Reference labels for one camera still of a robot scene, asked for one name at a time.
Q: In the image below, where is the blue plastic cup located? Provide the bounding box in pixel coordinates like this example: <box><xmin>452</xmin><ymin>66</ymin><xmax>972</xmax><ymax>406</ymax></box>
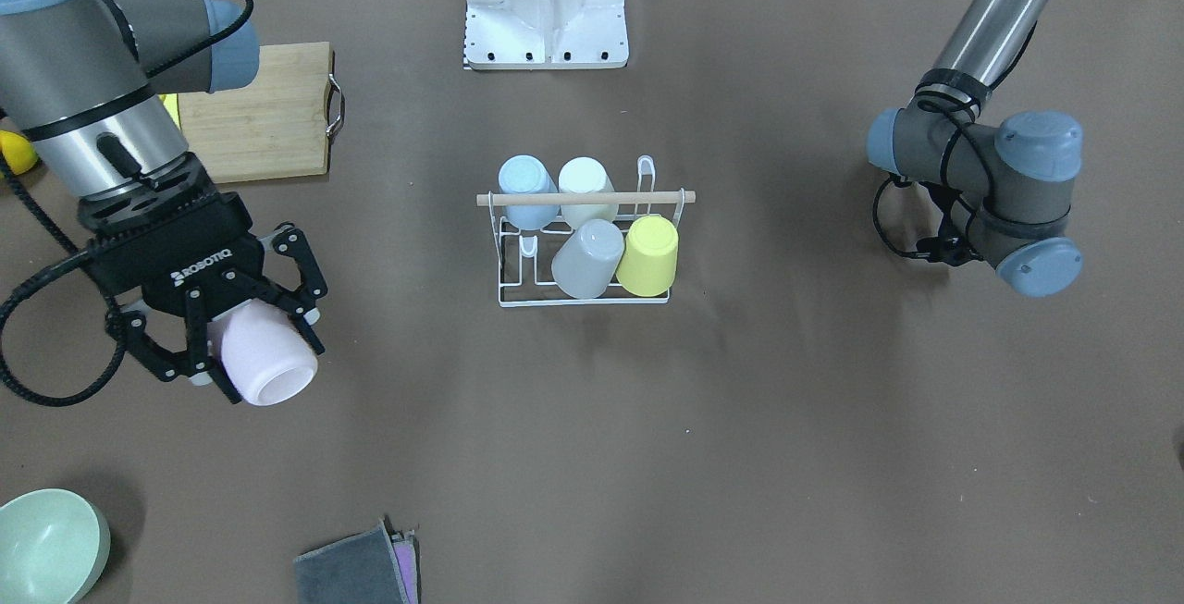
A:
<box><xmin>498</xmin><ymin>154</ymin><xmax>560</xmax><ymax>230</ymax></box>

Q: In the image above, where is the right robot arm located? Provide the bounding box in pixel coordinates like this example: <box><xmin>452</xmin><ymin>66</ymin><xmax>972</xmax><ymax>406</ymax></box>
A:
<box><xmin>1</xmin><ymin>0</ymin><xmax>328</xmax><ymax>407</ymax></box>

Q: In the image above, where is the pink folded cloth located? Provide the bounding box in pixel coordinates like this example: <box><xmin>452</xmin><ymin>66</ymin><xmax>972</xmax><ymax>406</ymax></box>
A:
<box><xmin>390</xmin><ymin>533</ymin><xmax>420</xmax><ymax>604</ymax></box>

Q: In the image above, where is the mint green bowl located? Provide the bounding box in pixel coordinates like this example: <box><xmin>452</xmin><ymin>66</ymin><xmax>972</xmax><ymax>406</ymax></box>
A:
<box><xmin>1</xmin><ymin>487</ymin><xmax>111</xmax><ymax>603</ymax></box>

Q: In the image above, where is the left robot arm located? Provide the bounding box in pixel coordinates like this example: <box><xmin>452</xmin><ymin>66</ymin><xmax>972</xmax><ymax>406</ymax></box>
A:
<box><xmin>866</xmin><ymin>0</ymin><xmax>1085</xmax><ymax>298</ymax></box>

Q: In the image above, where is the white plastic cup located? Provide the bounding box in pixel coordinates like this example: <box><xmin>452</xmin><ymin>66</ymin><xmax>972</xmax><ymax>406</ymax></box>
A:
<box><xmin>558</xmin><ymin>156</ymin><xmax>619</xmax><ymax>230</ymax></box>

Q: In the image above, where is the yellow plastic knife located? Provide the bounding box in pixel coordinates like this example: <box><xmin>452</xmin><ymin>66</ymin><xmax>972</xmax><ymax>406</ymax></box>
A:
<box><xmin>159</xmin><ymin>94</ymin><xmax>184</xmax><ymax>130</ymax></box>

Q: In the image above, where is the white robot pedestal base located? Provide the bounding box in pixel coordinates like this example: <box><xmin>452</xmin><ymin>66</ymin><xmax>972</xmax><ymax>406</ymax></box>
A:
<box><xmin>462</xmin><ymin>0</ymin><xmax>630</xmax><ymax>70</ymax></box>

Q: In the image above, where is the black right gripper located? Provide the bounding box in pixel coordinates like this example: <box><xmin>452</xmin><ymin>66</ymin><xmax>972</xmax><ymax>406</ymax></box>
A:
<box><xmin>78</xmin><ymin>153</ymin><xmax>328</xmax><ymax>403</ymax></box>

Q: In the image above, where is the pink plastic cup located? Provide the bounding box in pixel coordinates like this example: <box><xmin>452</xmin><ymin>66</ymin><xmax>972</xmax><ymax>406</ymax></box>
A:
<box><xmin>208</xmin><ymin>298</ymin><xmax>320</xmax><ymax>407</ymax></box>

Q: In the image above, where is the white wire cup rack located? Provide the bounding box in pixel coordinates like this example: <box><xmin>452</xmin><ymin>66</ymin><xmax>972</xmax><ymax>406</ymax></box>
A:
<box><xmin>476</xmin><ymin>154</ymin><xmax>697</xmax><ymax>308</ymax></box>

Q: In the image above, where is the wooden cutting board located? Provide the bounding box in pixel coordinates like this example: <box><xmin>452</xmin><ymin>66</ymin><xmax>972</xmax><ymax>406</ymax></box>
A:
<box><xmin>176</xmin><ymin>41</ymin><xmax>342</xmax><ymax>184</ymax></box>

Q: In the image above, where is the yellow lemon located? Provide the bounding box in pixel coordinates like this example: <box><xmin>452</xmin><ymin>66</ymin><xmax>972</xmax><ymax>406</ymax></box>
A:
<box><xmin>0</xmin><ymin>130</ymin><xmax>41</xmax><ymax>176</ymax></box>

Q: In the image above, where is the grey folded cloth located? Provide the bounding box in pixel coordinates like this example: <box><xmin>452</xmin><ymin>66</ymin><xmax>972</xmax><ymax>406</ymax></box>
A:
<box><xmin>292</xmin><ymin>523</ymin><xmax>403</xmax><ymax>603</ymax></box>

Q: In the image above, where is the yellow plastic cup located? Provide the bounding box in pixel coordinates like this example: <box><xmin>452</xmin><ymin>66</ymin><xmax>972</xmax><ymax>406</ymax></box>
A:
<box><xmin>616</xmin><ymin>216</ymin><xmax>678</xmax><ymax>298</ymax></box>

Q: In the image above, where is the grey plastic cup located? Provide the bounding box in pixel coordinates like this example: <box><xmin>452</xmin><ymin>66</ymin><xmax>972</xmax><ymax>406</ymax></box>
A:
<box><xmin>551</xmin><ymin>219</ymin><xmax>624</xmax><ymax>300</ymax></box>

